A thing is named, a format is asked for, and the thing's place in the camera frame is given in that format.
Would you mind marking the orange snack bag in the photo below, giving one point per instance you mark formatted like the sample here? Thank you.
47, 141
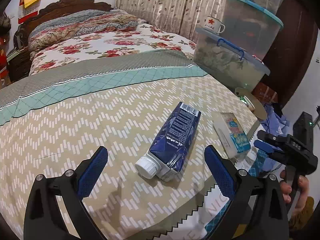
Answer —
265, 94

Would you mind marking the leaf pattern curtain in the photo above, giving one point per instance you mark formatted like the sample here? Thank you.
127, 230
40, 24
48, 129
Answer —
174, 16

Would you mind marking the white enamel mug red star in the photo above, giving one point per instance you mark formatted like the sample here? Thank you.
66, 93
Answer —
214, 25

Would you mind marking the beige round trash bin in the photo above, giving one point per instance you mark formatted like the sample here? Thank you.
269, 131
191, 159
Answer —
252, 103

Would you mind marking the yellow red wall calendar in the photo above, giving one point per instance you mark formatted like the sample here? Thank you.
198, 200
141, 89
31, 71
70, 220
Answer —
27, 9

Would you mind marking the folded floral quilt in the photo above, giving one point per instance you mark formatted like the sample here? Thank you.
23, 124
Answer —
77, 24

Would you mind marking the carved wooden headboard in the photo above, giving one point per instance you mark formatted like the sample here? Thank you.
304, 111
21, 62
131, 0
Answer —
53, 11

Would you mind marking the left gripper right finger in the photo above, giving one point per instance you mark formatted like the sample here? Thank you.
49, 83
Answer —
256, 207

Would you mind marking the blue clothes bundle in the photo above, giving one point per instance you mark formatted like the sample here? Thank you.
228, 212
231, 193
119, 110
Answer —
278, 125

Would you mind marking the dark blue drink carton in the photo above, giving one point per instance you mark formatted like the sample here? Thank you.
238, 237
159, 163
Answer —
171, 145

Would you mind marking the floral bed sheet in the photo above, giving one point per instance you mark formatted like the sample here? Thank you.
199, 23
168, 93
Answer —
100, 45

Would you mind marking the dark wooden nightstand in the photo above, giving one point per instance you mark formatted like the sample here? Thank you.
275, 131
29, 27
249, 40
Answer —
19, 65

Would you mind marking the lower storage box blue lid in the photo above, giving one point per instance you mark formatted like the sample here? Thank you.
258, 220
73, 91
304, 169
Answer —
226, 62

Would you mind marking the upper storage box teal lid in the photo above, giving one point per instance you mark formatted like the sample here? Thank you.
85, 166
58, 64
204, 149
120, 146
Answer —
250, 26

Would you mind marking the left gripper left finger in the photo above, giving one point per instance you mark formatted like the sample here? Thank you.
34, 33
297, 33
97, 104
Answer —
43, 219

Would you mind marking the blue tissue pack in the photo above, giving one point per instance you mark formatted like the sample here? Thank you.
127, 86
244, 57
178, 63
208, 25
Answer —
233, 138

